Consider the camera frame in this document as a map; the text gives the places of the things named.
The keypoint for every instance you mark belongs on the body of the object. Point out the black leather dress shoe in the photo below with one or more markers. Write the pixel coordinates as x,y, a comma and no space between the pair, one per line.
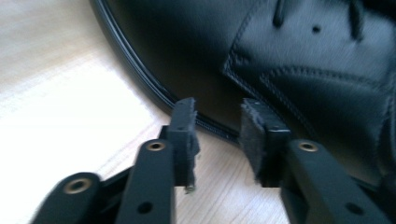
193,62

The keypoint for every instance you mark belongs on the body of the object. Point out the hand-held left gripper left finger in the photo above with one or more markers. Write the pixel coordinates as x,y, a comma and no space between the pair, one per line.
149,180

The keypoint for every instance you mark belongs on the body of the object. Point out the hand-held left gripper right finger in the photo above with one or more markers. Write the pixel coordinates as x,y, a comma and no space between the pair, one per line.
311,180

